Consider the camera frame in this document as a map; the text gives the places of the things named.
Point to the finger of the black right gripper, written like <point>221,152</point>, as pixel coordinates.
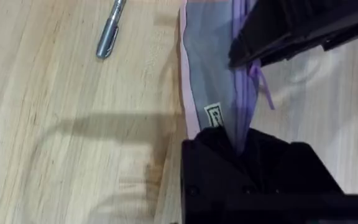
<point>337,35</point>
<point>278,25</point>

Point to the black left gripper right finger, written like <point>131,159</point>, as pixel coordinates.
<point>278,168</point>

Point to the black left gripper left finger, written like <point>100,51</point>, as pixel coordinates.
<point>207,174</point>

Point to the grey and purple zip bag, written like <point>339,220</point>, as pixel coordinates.
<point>211,62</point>

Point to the silver grey pen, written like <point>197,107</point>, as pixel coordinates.
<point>109,34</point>

